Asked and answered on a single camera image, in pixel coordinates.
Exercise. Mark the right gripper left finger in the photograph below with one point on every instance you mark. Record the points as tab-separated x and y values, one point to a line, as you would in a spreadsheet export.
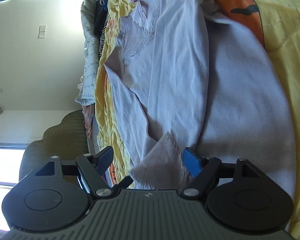
91	169

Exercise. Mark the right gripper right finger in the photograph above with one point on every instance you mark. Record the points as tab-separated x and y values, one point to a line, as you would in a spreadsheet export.
204	172

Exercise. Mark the light lavender lace-trim shirt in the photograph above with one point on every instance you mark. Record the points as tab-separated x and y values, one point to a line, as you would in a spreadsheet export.
185	76

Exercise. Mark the dark folded clothes pile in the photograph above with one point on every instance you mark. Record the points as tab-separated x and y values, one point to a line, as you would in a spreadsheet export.
101	18

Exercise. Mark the white printed crumpled blanket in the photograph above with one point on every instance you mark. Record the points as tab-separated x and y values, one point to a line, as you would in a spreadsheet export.
86	94

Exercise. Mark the yellow floral bed quilt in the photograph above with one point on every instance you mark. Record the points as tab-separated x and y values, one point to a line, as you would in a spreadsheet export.
276	21

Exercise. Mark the white wall switch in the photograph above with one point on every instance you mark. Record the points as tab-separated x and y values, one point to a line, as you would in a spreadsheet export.
42	31

